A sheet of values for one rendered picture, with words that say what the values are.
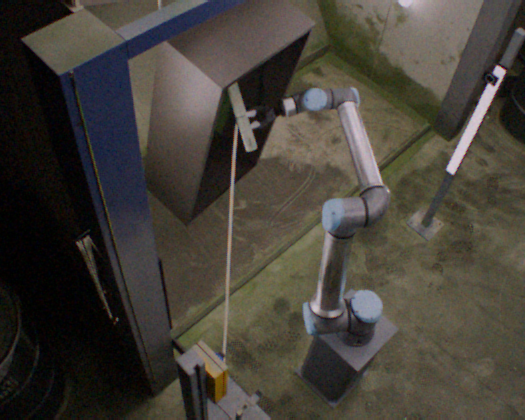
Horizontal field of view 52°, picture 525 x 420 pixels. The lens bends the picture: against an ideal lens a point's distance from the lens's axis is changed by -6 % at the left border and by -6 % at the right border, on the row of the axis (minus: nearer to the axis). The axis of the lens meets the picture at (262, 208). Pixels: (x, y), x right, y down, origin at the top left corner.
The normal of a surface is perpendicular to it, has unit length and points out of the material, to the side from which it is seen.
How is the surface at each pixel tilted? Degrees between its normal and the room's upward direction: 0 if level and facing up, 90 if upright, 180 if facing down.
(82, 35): 0
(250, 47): 12
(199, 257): 0
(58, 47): 0
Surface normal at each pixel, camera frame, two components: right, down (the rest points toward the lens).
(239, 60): 0.22, -0.46
